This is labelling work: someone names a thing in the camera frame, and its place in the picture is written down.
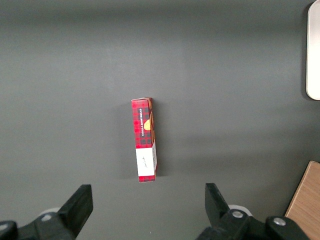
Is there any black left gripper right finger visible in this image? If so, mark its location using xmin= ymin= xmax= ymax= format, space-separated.
xmin=197 ymin=183 xmax=311 ymax=240

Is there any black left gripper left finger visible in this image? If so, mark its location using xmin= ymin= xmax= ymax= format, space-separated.
xmin=0 ymin=184 xmax=94 ymax=240

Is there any oak wooden drawer cabinet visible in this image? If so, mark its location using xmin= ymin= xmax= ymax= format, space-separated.
xmin=284 ymin=160 xmax=320 ymax=240

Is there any red plaid shortbread box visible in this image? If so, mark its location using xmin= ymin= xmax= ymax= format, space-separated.
xmin=130 ymin=96 xmax=160 ymax=184

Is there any beige plastic tray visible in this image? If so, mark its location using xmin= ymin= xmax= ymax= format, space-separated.
xmin=305 ymin=0 xmax=320 ymax=101

